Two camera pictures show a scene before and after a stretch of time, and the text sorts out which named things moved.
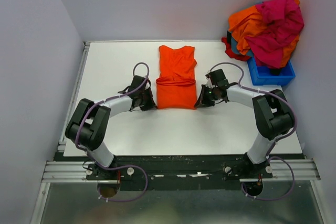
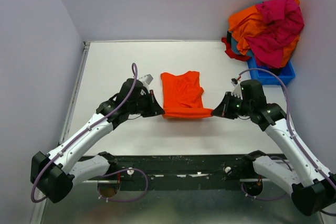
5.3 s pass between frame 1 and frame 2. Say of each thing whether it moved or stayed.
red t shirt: stayed
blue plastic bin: stayed
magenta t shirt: stayed
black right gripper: moved
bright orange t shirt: moved
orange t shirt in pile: stayed
